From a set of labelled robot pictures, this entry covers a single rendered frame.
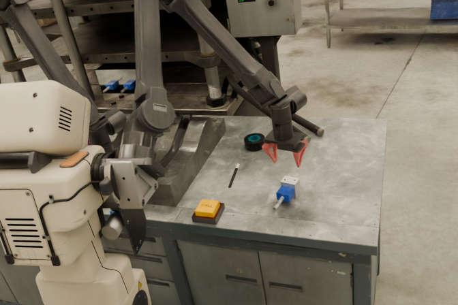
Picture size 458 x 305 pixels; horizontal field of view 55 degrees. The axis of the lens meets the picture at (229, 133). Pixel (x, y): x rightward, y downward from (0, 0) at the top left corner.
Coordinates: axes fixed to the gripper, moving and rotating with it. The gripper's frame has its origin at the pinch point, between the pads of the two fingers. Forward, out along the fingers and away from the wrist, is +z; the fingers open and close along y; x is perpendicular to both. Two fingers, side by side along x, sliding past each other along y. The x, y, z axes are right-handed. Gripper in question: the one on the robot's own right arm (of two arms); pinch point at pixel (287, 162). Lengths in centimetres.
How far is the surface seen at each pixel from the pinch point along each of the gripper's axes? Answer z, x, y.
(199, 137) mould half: 1.6, -6.8, 38.1
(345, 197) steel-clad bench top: 12.8, -4.7, -16.1
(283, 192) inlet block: 8.5, 4.1, 0.3
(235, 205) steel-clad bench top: 12.4, 11.0, 14.1
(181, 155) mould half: 3.9, 2.2, 40.1
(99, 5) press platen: -36, -46, 115
